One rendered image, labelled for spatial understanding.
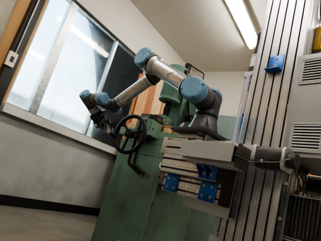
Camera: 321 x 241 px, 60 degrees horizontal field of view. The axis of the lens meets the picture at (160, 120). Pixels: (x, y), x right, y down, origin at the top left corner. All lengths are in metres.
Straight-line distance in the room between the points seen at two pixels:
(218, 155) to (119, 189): 1.18
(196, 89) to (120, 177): 1.09
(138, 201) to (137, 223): 0.14
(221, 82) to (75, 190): 2.92
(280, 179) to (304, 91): 0.38
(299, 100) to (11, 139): 2.38
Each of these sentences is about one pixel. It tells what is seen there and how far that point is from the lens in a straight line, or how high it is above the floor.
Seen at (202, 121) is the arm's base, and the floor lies 0.86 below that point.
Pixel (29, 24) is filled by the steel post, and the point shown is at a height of 1.56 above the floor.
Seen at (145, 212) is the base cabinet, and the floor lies 0.34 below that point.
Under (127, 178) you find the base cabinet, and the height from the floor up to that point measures 0.52.
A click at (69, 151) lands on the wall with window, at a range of 3.25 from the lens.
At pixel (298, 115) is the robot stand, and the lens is 1.30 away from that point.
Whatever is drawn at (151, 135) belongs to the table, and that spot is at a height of 0.84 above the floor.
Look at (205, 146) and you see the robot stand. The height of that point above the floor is 0.71.
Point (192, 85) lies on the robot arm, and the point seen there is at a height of 0.99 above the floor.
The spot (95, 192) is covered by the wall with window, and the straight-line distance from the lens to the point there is 3.64.
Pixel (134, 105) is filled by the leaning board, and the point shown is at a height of 1.47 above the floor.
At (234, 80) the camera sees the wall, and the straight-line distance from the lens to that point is 4.85.
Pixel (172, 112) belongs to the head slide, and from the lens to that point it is 2.36.
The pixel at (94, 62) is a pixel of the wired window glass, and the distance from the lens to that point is 3.50.
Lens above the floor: 0.49
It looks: 14 degrees up
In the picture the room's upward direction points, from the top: 16 degrees clockwise
